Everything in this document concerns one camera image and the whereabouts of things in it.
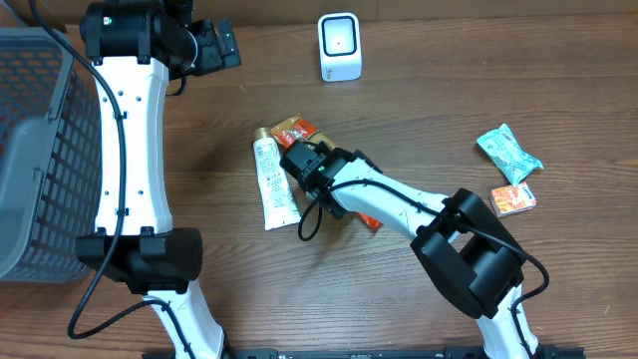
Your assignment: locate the orange spaghetti packet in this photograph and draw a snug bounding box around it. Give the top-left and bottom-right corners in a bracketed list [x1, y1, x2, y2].
[270, 114, 367, 241]

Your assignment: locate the white tube gold cap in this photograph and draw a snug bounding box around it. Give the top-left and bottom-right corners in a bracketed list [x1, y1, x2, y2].
[252, 128, 300, 230]

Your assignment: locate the teal snack packet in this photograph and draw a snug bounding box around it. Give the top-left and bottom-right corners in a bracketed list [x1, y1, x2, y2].
[477, 124, 544, 185]

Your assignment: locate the orange tissue pack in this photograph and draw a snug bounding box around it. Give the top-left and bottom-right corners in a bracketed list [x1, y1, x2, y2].
[488, 181, 537, 217]

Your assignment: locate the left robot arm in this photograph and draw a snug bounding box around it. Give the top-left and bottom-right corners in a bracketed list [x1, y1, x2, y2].
[75, 1, 240, 358]

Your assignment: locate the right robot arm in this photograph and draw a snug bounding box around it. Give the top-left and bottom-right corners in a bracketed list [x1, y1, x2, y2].
[280, 140, 538, 358]

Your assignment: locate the white barcode scanner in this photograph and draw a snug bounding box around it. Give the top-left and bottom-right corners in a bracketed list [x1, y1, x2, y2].
[317, 12, 363, 83]

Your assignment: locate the grey plastic basket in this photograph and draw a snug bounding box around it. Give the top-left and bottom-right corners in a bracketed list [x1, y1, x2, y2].
[1, 28, 101, 282]

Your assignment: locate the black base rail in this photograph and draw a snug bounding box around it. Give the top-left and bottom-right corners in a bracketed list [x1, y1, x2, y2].
[141, 345, 586, 359]

